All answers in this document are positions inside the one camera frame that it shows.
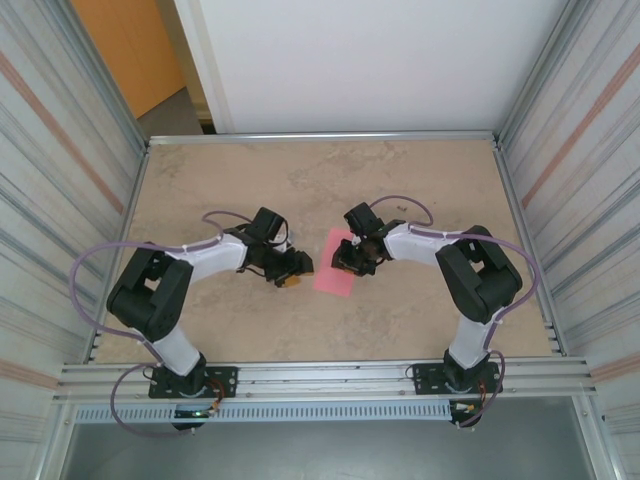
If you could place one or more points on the small black controller module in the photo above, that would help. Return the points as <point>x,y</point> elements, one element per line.
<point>462,409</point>
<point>192,414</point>

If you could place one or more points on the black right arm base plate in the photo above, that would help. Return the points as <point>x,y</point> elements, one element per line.
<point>425,380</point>

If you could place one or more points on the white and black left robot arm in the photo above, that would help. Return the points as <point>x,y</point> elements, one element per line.
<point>150,295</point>

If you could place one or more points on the corrugated metal side panel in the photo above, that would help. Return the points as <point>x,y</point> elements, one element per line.
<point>40,150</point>
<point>590,150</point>

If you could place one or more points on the white door frame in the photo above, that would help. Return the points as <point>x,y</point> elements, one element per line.
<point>200,60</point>

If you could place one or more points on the orange wooden door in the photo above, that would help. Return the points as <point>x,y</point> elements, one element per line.
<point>130,50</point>

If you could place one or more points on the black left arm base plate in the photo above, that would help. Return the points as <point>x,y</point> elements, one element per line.
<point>225,380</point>

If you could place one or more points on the pink paper sheet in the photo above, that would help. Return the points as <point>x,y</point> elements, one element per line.
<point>332,282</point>

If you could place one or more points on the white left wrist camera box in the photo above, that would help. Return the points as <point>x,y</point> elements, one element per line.
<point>285,242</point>

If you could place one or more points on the aluminium table side rail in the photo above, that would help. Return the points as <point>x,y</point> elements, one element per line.
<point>137,185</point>
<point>507,180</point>

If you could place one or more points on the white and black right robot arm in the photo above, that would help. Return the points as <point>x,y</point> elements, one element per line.
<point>480,280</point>

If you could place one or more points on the aluminium frame bar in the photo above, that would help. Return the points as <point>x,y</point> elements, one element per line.
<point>325,136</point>

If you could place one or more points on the aluminium mounting rail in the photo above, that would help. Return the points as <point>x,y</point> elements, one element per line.
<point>325,377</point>

